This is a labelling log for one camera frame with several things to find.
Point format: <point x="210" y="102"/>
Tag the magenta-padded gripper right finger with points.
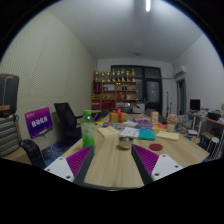
<point x="166" y="166"/>

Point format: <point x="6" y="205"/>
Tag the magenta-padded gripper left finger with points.
<point x="59" y="166"/>

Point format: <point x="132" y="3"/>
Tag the green drink bottle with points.
<point x="88" y="133"/>

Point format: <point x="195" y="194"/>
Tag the flat round red coaster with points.
<point x="155" y="147"/>

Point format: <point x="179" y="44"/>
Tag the black office chair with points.
<point x="66" y="121"/>
<point x="31" y="153"/>

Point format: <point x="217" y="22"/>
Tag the teal notebook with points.
<point x="146" y="134"/>

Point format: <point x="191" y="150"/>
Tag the orange book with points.
<point x="160" y="127"/>

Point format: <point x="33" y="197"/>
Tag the small steel bowl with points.
<point x="125" y="142"/>

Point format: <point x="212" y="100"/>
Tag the purple sign board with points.
<point x="39" y="122"/>

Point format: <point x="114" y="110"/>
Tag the small standing card box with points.
<point x="154" y="118"/>

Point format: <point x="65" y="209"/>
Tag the white printed booklet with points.
<point x="130" y="132"/>

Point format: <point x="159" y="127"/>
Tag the white round stool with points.
<point x="214" y="140"/>

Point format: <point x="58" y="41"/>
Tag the grey striped cushion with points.
<point x="8" y="136"/>

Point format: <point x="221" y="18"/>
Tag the beige notebook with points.
<point x="108" y="132"/>

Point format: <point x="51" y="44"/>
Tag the cluttered wooden side desk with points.
<point x="213" y="120"/>

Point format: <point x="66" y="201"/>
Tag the yellow gift box red ribbon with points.
<point x="115" y="117"/>

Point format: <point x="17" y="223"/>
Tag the dark glass door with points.
<point x="153" y="91"/>

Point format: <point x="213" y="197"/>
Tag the black case with tan trim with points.
<point x="8" y="95"/>

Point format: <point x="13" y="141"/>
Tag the wooden shelf unit with trophies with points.
<point x="115" y="95"/>

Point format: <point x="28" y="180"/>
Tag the ceiling tube light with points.
<point x="148" y="5"/>

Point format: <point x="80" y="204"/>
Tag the white wall air conditioner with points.
<point x="180" y="70"/>

